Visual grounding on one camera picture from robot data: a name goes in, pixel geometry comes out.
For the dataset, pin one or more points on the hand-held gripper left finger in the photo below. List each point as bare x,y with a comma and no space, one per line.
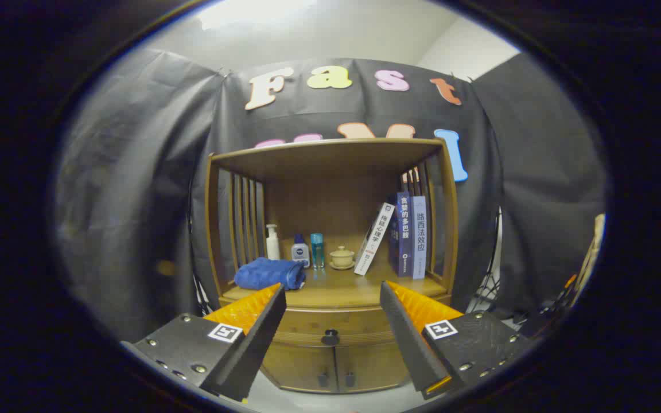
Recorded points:
256,350

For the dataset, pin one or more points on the dark equipment with orange tip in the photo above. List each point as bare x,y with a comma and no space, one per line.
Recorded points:
548,315

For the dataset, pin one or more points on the black tripod stand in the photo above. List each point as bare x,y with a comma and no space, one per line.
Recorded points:
201,295
488,292

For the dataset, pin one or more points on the dark blue book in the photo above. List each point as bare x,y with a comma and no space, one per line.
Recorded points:
404,229

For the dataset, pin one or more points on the white book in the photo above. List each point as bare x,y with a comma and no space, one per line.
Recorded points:
373,241

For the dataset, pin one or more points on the light blue book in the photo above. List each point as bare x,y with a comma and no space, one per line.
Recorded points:
419,235

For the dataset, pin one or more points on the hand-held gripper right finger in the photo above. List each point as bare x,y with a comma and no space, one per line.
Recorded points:
408,344

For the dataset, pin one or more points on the white pump bottle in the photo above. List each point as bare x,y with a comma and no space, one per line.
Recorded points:
273,246

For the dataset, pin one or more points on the black drawer knob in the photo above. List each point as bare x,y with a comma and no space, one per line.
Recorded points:
330,337

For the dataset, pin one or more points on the clear blue bottle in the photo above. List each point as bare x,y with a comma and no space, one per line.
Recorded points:
317,249

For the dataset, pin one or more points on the beige lidded teacup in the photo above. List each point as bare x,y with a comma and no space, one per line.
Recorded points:
342,257

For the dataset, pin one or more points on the black backdrop cloth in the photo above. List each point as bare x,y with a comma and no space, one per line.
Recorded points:
135,201

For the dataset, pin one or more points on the wooden drawer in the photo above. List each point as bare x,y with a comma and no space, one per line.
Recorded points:
319,324

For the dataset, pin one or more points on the wooden countertop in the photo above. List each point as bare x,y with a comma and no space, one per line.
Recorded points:
342,289

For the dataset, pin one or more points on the white bottle with blue cap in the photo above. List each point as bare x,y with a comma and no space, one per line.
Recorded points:
300,252

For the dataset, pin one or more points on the wooden cabinet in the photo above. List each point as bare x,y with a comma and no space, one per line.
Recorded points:
330,195

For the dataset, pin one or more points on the beige object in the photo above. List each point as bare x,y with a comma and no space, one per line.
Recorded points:
594,246

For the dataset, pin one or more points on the blue rolled towel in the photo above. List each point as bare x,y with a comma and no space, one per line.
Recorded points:
267,274

